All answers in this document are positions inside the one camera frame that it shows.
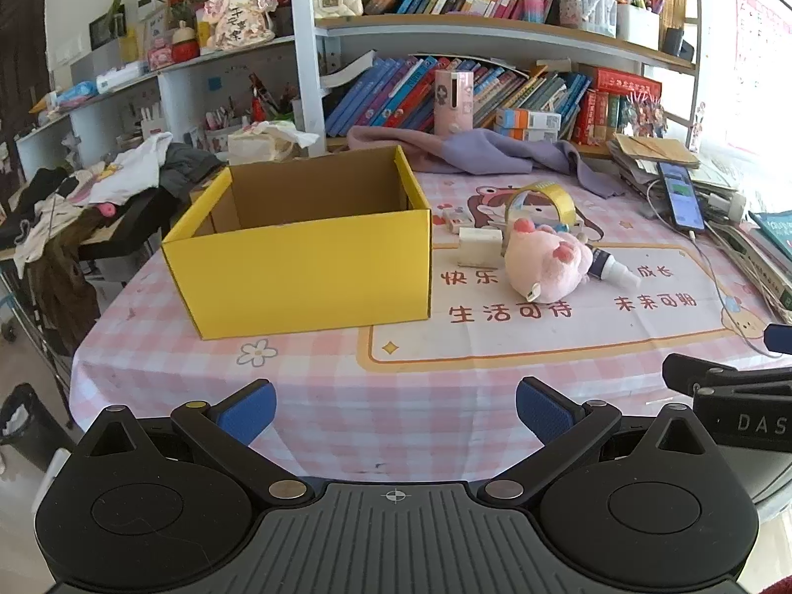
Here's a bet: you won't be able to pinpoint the pink purple cloth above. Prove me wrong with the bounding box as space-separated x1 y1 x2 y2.
346 126 624 198

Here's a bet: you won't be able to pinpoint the black trash bin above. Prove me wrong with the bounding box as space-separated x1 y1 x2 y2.
0 384 75 472

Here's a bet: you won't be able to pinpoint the orange white box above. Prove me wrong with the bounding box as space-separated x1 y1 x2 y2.
494 109 561 142

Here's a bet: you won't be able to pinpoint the staples box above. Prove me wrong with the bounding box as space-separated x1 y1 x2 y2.
442 206 475 235

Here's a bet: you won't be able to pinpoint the white charging cable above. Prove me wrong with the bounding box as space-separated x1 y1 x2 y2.
644 176 775 357

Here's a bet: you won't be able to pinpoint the yellow tape roll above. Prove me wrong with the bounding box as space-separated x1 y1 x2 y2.
505 181 577 238

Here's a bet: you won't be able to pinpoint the pink cylindrical device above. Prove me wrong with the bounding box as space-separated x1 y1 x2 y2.
434 70 474 137

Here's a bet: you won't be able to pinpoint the yellow cardboard box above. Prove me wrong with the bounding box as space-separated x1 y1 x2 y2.
162 146 432 339

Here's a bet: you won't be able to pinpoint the red dictionary books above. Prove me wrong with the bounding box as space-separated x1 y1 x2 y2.
572 66 662 146

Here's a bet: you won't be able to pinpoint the smartphone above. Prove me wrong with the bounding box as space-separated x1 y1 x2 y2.
658 161 705 232

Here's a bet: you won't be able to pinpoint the pink plush pig toy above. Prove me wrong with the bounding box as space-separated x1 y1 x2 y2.
505 219 594 304

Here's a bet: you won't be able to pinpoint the pink cartoon table mat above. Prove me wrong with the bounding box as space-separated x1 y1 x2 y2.
70 189 769 481

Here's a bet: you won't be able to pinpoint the brown envelope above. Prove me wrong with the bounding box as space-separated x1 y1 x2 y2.
615 134 699 168

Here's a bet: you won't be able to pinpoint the tissue pack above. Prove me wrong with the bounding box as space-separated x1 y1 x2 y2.
228 121 319 166

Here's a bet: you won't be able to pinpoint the floral doll dress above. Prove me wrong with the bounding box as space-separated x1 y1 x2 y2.
204 0 278 51

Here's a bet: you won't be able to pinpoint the pile of clothes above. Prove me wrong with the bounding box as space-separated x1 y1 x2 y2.
1 132 221 355

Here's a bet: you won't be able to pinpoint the white spray bottle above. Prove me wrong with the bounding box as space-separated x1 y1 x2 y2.
588 248 641 290

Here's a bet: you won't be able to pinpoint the white power adapter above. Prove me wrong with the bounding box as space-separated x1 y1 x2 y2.
458 227 503 270

